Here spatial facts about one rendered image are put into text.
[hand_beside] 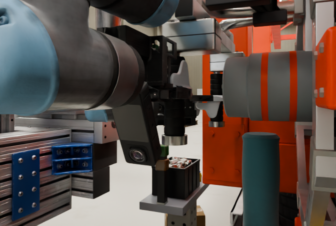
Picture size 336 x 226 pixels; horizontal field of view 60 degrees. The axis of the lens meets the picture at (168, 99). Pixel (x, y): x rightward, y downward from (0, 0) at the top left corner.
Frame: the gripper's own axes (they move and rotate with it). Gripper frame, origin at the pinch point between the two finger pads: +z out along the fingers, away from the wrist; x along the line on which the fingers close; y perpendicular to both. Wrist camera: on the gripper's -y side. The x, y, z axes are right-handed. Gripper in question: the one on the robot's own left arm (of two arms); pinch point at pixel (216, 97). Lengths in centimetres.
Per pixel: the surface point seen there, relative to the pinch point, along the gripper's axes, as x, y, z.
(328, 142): 46.5, 5.4, -15.6
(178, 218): -41, 50, 8
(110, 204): -159, 83, 5
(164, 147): -26.1, 17.5, -4.7
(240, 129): -12.6, 10.8, 17.6
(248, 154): 12.6, 13.6, 0.7
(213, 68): 1.4, -7.8, -2.0
